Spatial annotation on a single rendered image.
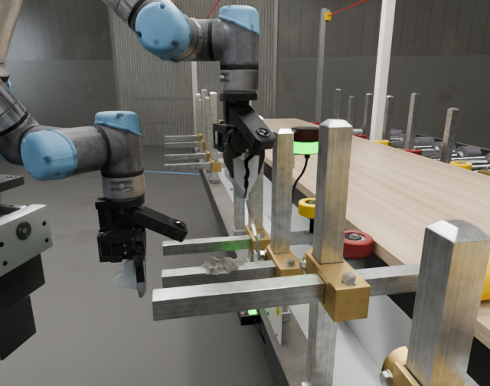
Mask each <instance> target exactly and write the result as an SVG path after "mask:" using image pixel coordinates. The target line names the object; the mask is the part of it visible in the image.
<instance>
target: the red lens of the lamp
mask: <svg viewBox="0 0 490 386"><path fill-rule="evenodd" d="M291 131H292V132H294V140H295V141H304V142H311V141H318V140H319V129H315V130H301V129H293V128H291Z"/></svg>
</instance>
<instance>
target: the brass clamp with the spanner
mask: <svg viewBox="0 0 490 386"><path fill-rule="evenodd" d="M265 251H266V255H267V259H266V260H272V261H273V263H274V264H275V266H276V277H283V276H298V275H304V270H301V269H300V266H299V263H300V262H299V260H298V259H297V258H296V256H295V254H294V253H293V252H292V251H291V250H290V253H283V254H275V253H274V252H273V251H272V249H271V247H270V244H269V245H268V246H267V247H266V249H265ZM287 259H294V261H295V265H296V266H295V267H292V268H289V267H286V266H285V264H286V260H287Z"/></svg>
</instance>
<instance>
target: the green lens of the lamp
mask: <svg viewBox="0 0 490 386"><path fill-rule="evenodd" d="M318 146H319V142H294V147H293V152H294V153H301V154H313V153H318Z"/></svg>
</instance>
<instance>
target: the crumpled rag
mask: <svg viewBox="0 0 490 386"><path fill-rule="evenodd" d="M201 266H202V268H205V269H207V271H206V273H207V274H208V275H209V274H216V275H218V274H219V273H226V274H229V272H230V271H232V270H238V268H240V267H242V266H244V264H243V260H242V259H240V258H239V257H238V258H236V259H232V258H231V257H223V259H217V258H216V257H210V258H209V259H208V261H206V262H205V263H204V264H203V265H201Z"/></svg>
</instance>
